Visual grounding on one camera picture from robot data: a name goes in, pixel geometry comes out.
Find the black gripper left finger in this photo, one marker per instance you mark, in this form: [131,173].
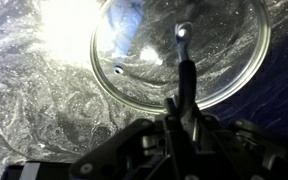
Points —
[178,146]

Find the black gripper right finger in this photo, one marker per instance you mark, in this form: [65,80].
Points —
[220,153]

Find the glass pot lid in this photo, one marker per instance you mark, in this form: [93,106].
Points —
[201,51]

